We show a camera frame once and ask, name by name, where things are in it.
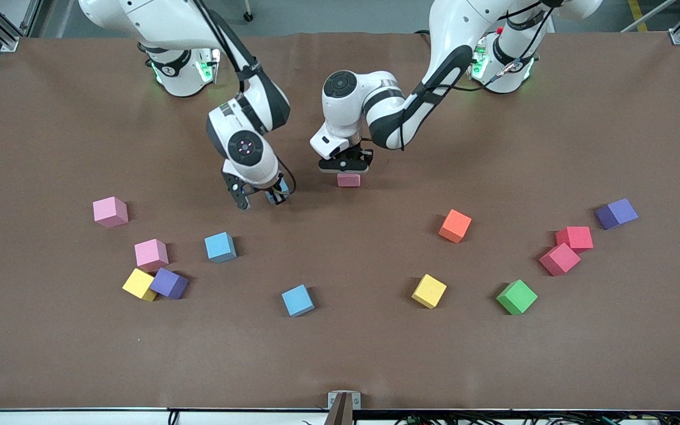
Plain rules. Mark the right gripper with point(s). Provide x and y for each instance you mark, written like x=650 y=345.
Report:
x=273 y=192

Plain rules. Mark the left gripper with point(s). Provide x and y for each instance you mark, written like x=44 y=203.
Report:
x=352 y=160

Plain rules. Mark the pink foam cube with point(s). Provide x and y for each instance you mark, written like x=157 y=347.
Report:
x=349 y=181
x=110 y=212
x=151 y=255

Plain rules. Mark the purple foam cube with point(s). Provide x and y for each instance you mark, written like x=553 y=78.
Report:
x=617 y=213
x=170 y=284

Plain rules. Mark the orange foam cube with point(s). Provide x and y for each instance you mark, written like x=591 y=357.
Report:
x=455 y=225

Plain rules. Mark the yellow foam cube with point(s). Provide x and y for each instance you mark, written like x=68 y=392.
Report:
x=428 y=291
x=136 y=284

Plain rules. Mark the green foam cube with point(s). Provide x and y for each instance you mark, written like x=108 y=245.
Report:
x=516 y=297

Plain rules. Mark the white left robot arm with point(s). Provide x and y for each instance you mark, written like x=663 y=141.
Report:
x=452 y=35

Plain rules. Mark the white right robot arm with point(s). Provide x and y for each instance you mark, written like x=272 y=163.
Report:
x=139 y=20

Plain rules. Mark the brown table cover sheet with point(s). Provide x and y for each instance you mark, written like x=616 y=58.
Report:
x=340 y=354

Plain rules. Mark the red foam cube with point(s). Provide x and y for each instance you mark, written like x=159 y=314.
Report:
x=577 y=237
x=559 y=260

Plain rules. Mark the white table edge rail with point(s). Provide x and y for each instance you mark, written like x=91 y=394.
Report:
x=51 y=418

